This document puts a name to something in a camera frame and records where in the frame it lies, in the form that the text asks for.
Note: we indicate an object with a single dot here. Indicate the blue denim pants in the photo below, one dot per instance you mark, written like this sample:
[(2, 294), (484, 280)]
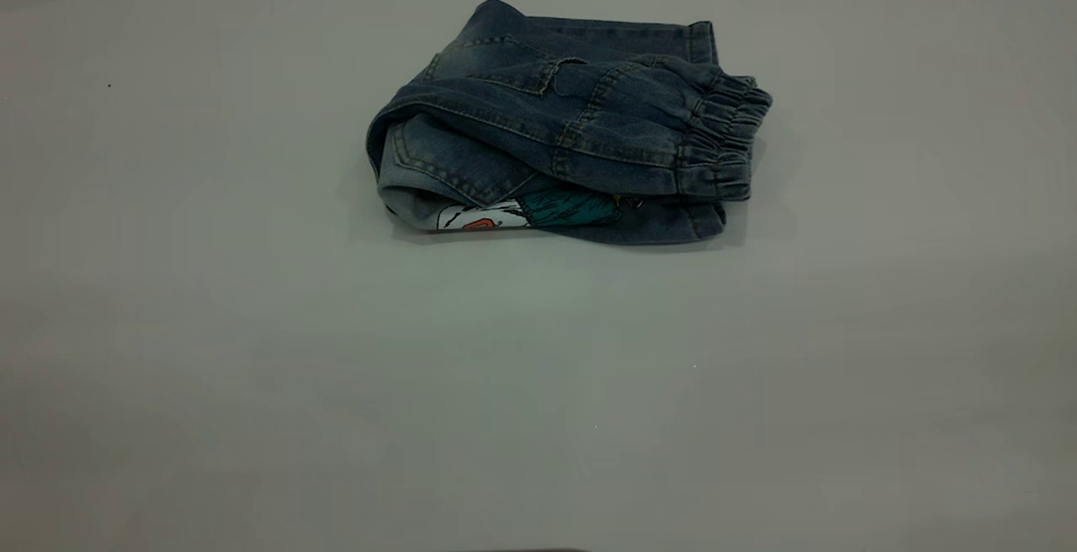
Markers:
[(572, 114)]

